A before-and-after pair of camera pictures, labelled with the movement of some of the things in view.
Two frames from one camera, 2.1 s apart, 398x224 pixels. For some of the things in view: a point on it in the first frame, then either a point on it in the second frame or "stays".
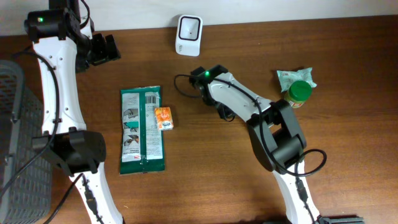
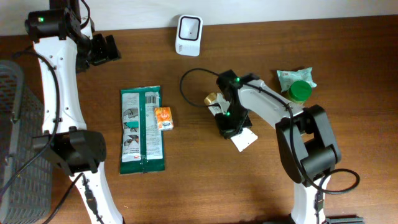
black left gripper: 104,50 stays
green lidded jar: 297,93 stays
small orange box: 164,119 stays
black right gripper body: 222,111 → 234,119
